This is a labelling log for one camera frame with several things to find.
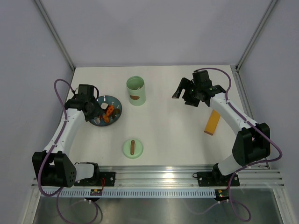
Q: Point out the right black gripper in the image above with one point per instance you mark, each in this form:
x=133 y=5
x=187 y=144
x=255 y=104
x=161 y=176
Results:
x=184 y=83

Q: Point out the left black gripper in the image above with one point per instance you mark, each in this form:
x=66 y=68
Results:
x=97 y=110

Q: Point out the toy white cheese cube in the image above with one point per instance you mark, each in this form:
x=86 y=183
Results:
x=104 y=106

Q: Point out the toy orange carrot piece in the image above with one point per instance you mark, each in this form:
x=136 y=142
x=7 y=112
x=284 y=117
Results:
x=110 y=110

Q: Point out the green cylindrical lunch container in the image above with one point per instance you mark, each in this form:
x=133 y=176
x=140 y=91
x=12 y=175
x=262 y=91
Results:
x=136 y=98

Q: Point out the metal tongs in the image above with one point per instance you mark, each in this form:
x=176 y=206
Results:
x=97 y=120

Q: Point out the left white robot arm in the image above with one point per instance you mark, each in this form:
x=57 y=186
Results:
x=52 y=166

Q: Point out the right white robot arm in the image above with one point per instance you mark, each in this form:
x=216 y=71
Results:
x=251 y=143

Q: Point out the orange rectangular box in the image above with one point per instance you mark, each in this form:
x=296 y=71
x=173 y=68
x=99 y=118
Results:
x=212 y=123

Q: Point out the dark teal plate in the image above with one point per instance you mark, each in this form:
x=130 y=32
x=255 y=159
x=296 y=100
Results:
x=104 y=119

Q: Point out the toy brown mushroom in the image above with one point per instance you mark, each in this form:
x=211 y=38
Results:
x=115 y=113

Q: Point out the green round lid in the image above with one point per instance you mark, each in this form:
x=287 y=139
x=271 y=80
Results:
x=132 y=148

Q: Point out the right aluminium frame post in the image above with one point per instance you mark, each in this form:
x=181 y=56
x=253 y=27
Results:
x=262 y=23

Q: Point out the aluminium frame post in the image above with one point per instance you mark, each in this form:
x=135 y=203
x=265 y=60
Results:
x=53 y=31
x=262 y=23

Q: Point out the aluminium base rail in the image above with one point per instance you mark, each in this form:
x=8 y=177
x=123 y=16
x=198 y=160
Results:
x=183 y=177

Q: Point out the white slotted cable duct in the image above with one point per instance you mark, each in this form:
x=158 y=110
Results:
x=138 y=193

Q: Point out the left aluminium frame post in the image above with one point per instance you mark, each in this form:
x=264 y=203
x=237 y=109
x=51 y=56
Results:
x=53 y=31

